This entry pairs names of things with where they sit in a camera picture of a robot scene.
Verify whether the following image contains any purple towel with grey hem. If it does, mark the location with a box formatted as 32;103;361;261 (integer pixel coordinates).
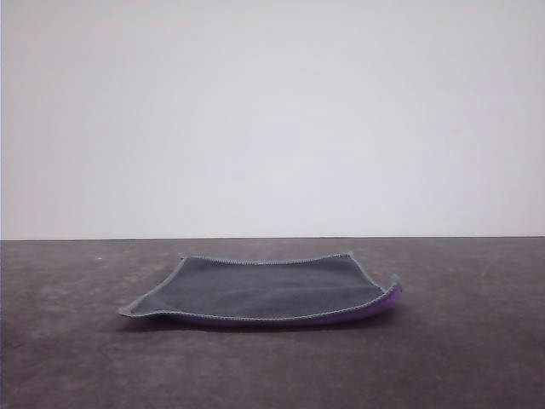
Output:
115;252;404;329

